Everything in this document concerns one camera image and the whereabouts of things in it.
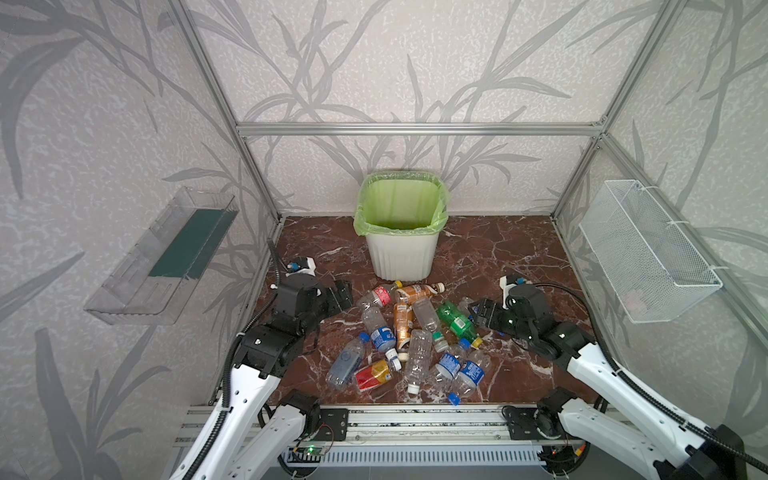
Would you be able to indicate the clear bottle blue label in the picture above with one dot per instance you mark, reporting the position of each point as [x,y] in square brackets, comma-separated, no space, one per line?
[382,336]

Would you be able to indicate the clear bottle green label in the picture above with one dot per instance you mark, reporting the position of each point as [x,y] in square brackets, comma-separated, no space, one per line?
[427,317]

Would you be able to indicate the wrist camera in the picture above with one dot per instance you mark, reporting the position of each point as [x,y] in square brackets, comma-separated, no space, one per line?
[507,283]
[301,265]

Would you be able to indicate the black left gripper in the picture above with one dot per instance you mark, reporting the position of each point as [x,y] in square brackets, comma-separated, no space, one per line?
[330,297]

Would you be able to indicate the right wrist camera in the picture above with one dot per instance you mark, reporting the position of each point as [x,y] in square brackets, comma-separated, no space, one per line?
[507,283]

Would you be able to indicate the green soda bottle yellow cap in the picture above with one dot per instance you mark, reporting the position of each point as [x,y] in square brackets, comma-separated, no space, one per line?
[458,323]

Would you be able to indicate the clear acrylic wall shelf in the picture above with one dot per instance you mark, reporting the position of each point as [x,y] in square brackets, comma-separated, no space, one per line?
[153,283]

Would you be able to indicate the aluminium frame profiles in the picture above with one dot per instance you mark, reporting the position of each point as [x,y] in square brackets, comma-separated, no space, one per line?
[522,107]

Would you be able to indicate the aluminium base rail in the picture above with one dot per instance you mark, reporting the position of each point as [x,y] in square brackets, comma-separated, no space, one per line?
[404,435]

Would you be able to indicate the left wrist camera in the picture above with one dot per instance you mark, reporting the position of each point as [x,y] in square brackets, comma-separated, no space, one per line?
[301,265]

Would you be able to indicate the red yellow label bottle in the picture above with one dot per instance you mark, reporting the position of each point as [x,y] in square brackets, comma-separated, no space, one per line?
[373,376]

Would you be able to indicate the white wire mesh basket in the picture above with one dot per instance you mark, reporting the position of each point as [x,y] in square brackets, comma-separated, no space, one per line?
[652,265]

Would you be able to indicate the tall clear ribbed bottle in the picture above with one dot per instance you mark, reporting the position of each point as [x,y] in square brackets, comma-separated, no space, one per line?
[418,363]

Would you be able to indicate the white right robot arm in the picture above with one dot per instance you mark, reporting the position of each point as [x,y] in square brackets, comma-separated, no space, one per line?
[631,422]

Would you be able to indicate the dark tinted blue-cap bottle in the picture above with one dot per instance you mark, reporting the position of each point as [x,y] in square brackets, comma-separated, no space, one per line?
[348,361]

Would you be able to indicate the blue label water bottle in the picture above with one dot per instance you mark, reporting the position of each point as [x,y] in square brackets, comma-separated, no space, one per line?
[443,373]

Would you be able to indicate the white plastic trash bin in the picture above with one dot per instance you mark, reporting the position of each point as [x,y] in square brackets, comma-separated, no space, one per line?
[407,258]

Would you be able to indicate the green circuit board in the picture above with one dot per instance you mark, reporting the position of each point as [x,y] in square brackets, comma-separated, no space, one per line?
[313,453]

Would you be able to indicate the green bin liner bag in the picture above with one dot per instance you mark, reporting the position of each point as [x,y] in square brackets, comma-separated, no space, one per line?
[401,203]

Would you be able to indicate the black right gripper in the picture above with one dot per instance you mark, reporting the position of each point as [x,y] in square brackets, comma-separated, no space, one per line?
[496,312]

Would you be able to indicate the clear bottle blue cap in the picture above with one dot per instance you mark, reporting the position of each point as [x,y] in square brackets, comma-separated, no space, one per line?
[469,377]

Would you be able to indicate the orange tea bottle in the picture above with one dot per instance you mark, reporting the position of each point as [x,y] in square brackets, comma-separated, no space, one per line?
[409,294]

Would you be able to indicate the clear bottle pink label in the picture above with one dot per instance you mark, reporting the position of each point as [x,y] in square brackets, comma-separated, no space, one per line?
[379,297]

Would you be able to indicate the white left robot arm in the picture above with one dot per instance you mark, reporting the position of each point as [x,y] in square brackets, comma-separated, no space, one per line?
[254,368]

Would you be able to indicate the brown coffee bottle lying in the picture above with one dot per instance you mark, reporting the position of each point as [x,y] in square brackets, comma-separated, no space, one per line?
[403,324]

